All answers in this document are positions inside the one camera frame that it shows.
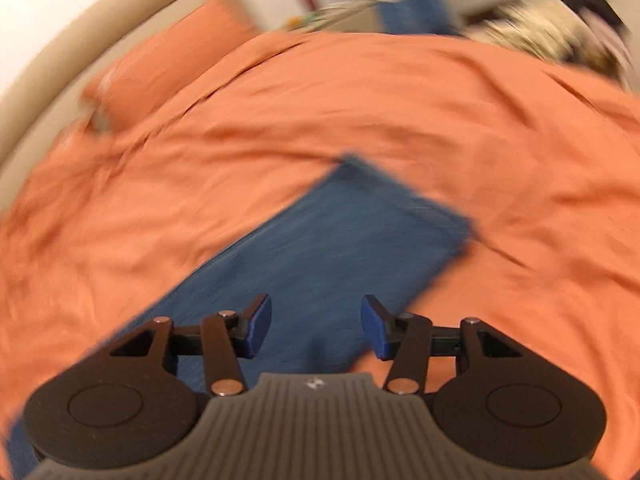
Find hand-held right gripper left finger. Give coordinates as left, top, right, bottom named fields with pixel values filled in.
left=107, top=294, right=273, bottom=397

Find beige padded headboard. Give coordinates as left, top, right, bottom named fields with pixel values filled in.
left=0, top=0, right=226, bottom=211

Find orange duvet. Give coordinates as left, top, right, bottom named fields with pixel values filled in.
left=0, top=30, right=640, bottom=480

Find blue cloth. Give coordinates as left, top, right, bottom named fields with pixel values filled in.
left=377, top=0, right=463, bottom=37

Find orange pillow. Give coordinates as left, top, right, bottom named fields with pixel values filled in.
left=82, top=0, right=266, bottom=131

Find cluttered pile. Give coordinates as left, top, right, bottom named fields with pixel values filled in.
left=465, top=0, right=633, bottom=92

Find blue denim pants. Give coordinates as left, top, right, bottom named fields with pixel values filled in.
left=5, top=152, right=476, bottom=480

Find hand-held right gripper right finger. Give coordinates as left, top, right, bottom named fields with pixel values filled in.
left=361, top=294, right=526, bottom=396

